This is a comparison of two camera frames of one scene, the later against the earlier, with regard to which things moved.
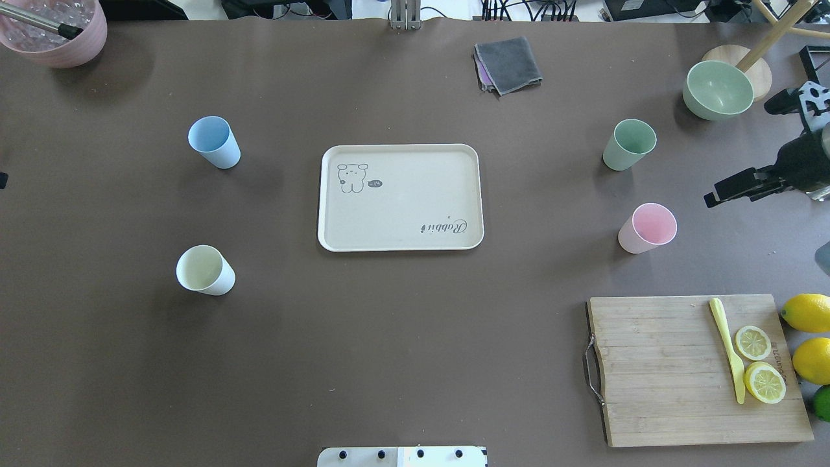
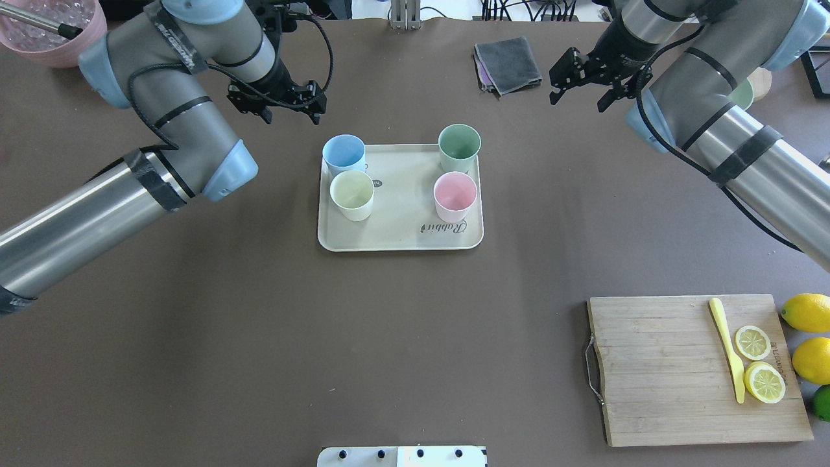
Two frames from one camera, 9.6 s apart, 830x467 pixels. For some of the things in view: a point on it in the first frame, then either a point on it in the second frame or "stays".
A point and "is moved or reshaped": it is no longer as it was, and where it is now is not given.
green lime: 821,403 stays
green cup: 630,139 to 458,144
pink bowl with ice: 49,48 stays
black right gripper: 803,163 to 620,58
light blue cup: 213,137 is moved or reshaped
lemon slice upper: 753,342 stays
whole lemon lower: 811,360 stays
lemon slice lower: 764,382 stays
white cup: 203,268 to 353,193
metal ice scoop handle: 67,31 stays
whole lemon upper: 808,312 stays
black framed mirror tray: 816,63 stays
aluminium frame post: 406,15 stays
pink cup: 650,225 to 455,192
